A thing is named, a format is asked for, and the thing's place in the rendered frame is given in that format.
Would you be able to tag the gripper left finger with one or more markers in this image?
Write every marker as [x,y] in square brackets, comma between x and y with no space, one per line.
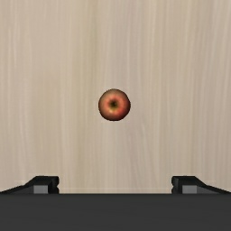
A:
[42,182]

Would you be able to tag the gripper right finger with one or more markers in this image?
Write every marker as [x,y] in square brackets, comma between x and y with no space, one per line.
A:
[188,182]

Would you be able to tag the red apple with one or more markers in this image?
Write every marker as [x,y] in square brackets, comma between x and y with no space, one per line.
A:
[114,104]

